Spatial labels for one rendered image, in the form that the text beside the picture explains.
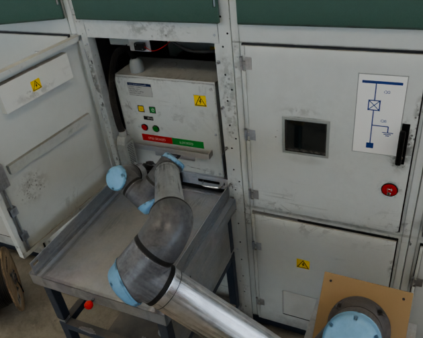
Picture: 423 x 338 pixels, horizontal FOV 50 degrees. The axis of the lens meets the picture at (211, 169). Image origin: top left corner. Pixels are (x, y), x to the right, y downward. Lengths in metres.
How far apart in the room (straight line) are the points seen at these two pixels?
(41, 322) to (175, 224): 1.97
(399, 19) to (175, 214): 0.89
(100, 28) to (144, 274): 1.16
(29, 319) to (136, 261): 1.97
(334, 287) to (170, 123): 1.00
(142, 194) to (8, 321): 1.64
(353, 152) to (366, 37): 0.43
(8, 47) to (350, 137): 1.57
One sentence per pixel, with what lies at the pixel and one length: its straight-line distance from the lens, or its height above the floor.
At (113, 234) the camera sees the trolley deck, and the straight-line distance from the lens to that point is 2.02.
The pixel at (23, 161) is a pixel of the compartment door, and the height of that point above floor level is 1.22.
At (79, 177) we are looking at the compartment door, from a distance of 2.20.
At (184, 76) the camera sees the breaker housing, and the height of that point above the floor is 1.39.
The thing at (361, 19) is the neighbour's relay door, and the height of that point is 1.68.
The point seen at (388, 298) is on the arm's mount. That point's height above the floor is 0.95.
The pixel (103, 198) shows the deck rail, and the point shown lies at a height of 0.87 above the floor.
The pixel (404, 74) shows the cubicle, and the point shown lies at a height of 1.51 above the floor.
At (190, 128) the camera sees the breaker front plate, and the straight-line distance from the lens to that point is 2.01.
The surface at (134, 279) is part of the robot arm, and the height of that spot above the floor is 1.33.
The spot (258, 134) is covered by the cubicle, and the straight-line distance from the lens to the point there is 1.81.
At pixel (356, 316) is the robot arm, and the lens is 1.33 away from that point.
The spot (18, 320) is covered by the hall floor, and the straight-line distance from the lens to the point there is 3.05.
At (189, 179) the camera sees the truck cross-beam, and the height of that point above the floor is 0.89.
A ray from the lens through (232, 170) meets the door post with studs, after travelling 1.99.
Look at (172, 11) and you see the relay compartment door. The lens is 1.75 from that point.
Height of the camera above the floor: 2.13
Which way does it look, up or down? 34 degrees down
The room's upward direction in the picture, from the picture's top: 7 degrees counter-clockwise
